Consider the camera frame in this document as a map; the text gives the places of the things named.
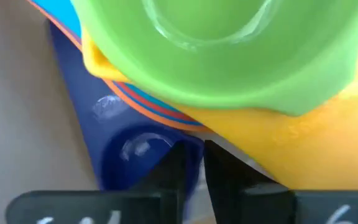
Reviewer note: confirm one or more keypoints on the grey plastic basket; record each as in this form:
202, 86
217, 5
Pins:
17, 109

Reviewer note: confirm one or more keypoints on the light blue measuring cup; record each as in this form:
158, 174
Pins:
61, 12

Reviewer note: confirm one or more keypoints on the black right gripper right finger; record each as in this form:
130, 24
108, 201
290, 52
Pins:
228, 180

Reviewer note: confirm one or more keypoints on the red measuring cup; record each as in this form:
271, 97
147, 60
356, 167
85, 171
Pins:
160, 107

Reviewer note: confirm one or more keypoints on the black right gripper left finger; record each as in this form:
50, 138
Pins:
172, 168

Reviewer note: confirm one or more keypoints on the yellow measuring cup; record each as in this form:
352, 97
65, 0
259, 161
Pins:
306, 149

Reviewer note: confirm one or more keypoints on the small indigo measuring cup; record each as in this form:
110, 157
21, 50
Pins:
104, 137

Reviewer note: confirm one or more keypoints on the orange measuring cup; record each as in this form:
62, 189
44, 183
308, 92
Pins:
154, 116

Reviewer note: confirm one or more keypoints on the green measuring cup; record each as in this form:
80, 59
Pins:
213, 62

